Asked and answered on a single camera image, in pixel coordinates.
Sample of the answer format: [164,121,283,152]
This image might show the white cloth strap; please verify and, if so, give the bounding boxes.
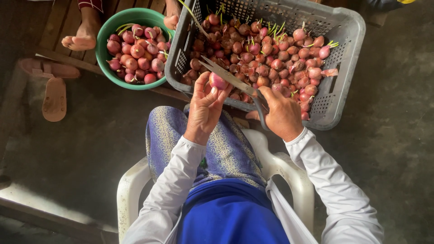
[265,178,319,244]

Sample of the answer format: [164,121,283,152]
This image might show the heap of untrimmed shallots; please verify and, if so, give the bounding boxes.
[180,3,340,121]

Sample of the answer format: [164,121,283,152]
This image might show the brown rubber sandal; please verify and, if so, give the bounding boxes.
[18,58,81,79]
[42,77,67,123]

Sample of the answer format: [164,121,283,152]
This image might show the person's left hand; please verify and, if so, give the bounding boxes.
[184,71,233,145]

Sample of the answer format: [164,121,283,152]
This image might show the grey handled steel scissors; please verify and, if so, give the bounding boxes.
[199,55,272,131]

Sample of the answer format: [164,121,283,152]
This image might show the blue patterned skirt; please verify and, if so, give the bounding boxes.
[145,106,268,190]

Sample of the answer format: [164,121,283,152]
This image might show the plain blue shirt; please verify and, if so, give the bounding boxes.
[176,178,291,244]

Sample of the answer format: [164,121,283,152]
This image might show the dark object with yellow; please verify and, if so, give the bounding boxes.
[366,0,417,11]

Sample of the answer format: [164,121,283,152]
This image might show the pile of trimmed shallots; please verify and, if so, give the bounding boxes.
[106,23,172,85]

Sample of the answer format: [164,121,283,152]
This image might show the white plastic chair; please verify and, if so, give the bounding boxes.
[117,128,315,243]

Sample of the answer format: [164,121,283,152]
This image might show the person's right hand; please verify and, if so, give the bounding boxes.
[245,86,304,143]

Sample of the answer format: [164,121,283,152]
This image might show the green plastic bowl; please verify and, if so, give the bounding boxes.
[95,7,176,91]

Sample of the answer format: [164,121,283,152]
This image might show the single peeled red shallot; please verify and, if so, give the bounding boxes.
[209,72,230,91]

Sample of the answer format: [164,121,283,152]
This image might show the grey plastic crate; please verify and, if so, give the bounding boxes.
[165,0,366,131]

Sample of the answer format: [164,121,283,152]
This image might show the wooden slatted platform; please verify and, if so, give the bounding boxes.
[35,0,191,103]

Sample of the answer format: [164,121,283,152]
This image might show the red checked garment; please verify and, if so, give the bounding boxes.
[78,0,104,13]

